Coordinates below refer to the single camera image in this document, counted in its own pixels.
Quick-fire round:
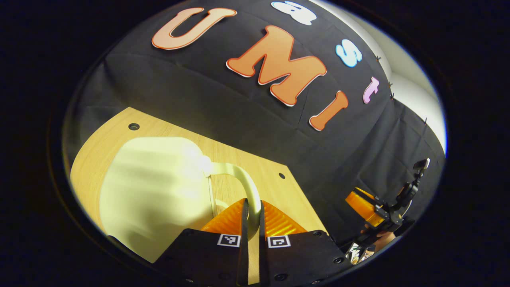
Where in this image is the pale yellow suitcase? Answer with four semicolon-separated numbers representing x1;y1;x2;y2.
98;136;263;264

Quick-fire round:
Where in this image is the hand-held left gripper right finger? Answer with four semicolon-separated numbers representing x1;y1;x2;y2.
259;200;354;286

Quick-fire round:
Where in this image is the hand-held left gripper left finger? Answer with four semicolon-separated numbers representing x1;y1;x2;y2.
153;198;250;286

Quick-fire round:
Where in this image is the black backdrop cloth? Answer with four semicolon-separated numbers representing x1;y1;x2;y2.
64;0;446;250

